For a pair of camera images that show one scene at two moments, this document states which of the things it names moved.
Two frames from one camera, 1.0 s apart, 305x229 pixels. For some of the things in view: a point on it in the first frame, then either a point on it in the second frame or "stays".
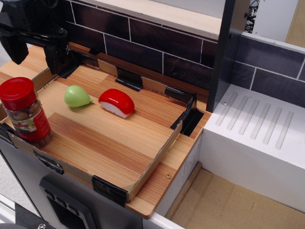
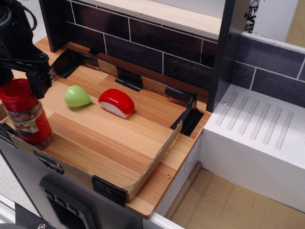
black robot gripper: x=41 y=21 to x=20 y=53
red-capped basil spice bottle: x=18 y=98 stays
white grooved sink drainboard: x=257 y=142 stays
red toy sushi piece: x=116 y=101 stays
